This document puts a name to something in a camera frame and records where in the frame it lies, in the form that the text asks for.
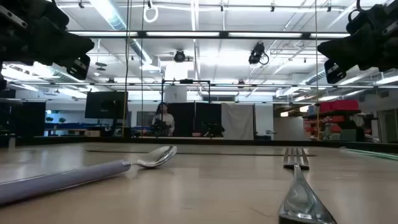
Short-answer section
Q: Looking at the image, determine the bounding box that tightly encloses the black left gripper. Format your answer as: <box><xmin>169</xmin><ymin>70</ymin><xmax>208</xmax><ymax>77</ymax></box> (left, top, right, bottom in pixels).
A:
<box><xmin>0</xmin><ymin>0</ymin><xmax>95</xmax><ymax>66</ymax></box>

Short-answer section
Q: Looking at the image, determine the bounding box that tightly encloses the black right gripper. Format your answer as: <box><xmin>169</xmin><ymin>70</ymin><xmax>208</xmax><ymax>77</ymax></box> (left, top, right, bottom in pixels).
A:
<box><xmin>317</xmin><ymin>0</ymin><xmax>398</xmax><ymax>72</ymax></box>

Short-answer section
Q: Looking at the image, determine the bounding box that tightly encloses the spoon with lavender handle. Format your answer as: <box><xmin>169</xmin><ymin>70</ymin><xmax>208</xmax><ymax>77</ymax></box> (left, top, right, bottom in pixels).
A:
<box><xmin>0</xmin><ymin>145</ymin><xmax>178</xmax><ymax>206</ymax></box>

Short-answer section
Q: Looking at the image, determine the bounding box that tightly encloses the silver metal fork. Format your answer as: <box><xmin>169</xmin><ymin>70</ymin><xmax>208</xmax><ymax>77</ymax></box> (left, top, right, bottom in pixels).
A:
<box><xmin>278</xmin><ymin>147</ymin><xmax>338</xmax><ymax>224</ymax></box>

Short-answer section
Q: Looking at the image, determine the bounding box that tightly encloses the red storage bin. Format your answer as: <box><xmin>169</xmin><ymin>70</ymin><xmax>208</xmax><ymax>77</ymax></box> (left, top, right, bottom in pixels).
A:
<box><xmin>319</xmin><ymin>99</ymin><xmax>360</xmax><ymax>113</ymax></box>

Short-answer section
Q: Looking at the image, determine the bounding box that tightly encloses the dark storage shelf rack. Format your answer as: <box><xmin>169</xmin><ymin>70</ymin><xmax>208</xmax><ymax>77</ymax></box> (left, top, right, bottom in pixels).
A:
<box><xmin>303</xmin><ymin>108</ymin><xmax>366</xmax><ymax>142</ymax></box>

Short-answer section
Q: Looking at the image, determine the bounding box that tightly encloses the black computer monitor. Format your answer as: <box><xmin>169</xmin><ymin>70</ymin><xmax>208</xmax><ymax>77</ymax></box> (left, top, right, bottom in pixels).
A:
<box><xmin>85</xmin><ymin>90</ymin><xmax>129</xmax><ymax>119</ymax></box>

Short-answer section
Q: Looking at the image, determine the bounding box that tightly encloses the blue work table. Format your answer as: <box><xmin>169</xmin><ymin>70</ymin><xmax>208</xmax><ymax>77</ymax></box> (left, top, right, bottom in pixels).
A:
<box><xmin>44</xmin><ymin>122</ymin><xmax>109</xmax><ymax>137</ymax></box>

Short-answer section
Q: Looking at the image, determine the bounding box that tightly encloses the black cabinet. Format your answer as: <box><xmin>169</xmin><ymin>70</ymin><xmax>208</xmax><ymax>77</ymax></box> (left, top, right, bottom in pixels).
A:
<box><xmin>12</xmin><ymin>101</ymin><xmax>47</xmax><ymax>138</ymax></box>

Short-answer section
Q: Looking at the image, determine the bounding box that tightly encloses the person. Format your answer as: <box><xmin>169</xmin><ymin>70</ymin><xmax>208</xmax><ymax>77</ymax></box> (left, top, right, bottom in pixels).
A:
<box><xmin>151</xmin><ymin>102</ymin><xmax>175</xmax><ymax>137</ymax></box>

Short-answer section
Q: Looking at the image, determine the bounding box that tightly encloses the white hanging sheet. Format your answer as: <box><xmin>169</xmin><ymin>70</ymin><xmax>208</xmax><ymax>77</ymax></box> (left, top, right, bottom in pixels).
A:
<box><xmin>221</xmin><ymin>103</ymin><xmax>256</xmax><ymax>141</ymax></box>

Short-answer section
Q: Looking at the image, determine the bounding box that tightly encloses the black partition panel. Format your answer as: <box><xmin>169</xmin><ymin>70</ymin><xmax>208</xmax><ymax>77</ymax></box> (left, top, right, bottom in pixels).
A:
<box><xmin>167</xmin><ymin>102</ymin><xmax>223</xmax><ymax>138</ymax></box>

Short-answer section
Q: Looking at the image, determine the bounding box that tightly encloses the clear placemat with grey border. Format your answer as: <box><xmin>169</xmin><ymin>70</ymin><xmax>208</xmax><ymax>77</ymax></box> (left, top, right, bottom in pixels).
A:
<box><xmin>85</xmin><ymin>149</ymin><xmax>318</xmax><ymax>157</ymax></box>

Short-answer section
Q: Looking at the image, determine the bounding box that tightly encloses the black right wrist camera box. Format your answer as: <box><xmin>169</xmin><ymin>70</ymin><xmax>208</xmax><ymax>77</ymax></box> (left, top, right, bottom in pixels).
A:
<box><xmin>323</xmin><ymin>58</ymin><xmax>347</xmax><ymax>84</ymax></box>

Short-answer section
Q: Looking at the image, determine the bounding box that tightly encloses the thin hanging cable with hook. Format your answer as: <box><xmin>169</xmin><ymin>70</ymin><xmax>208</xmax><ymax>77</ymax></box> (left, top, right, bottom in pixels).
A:
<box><xmin>314</xmin><ymin>0</ymin><xmax>320</xmax><ymax>141</ymax></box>

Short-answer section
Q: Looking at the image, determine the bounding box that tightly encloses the silver ceiling air duct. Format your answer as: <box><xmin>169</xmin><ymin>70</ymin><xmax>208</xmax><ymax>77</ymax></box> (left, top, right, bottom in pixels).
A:
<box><xmin>90</xmin><ymin>0</ymin><xmax>162</xmax><ymax>72</ymax></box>

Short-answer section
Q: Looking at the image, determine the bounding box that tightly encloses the black overhead camera with cable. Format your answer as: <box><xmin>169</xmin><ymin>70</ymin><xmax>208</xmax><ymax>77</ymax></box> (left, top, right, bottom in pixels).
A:
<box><xmin>248</xmin><ymin>42</ymin><xmax>270</xmax><ymax>66</ymax></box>

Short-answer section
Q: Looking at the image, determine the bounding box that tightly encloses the thin black hanging cable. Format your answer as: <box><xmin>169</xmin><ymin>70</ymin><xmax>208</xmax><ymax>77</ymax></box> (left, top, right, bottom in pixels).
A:
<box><xmin>140</xmin><ymin>0</ymin><xmax>146</xmax><ymax>138</ymax></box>

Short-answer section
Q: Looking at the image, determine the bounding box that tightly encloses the white hanging ring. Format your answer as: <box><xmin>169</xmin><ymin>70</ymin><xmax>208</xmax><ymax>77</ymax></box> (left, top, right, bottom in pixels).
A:
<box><xmin>143</xmin><ymin>5</ymin><xmax>159</xmax><ymax>24</ymax></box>

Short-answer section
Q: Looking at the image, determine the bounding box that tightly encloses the yellow hanging cable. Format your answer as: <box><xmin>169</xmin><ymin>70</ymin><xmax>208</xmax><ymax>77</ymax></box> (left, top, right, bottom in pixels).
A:
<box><xmin>121</xmin><ymin>0</ymin><xmax>131</xmax><ymax>138</ymax></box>

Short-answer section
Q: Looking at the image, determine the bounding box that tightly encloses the small round black overhead camera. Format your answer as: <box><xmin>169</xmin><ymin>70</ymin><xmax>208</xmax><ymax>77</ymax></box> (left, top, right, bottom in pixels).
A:
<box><xmin>174</xmin><ymin>49</ymin><xmax>187</xmax><ymax>63</ymax></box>

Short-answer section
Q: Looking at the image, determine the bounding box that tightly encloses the frame bar with light strips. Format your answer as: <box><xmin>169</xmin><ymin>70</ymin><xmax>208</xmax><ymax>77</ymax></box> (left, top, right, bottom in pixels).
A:
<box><xmin>67</xmin><ymin>30</ymin><xmax>351</xmax><ymax>40</ymax></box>

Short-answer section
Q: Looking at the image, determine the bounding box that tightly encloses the black tubular stand frame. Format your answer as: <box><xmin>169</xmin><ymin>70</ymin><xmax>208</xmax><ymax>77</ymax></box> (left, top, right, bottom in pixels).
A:
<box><xmin>160</xmin><ymin>79</ymin><xmax>211</xmax><ymax>138</ymax></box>

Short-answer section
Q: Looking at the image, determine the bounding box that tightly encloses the black table frame rail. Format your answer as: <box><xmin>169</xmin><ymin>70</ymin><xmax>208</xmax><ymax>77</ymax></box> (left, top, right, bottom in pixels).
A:
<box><xmin>0</xmin><ymin>136</ymin><xmax>398</xmax><ymax>154</ymax></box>

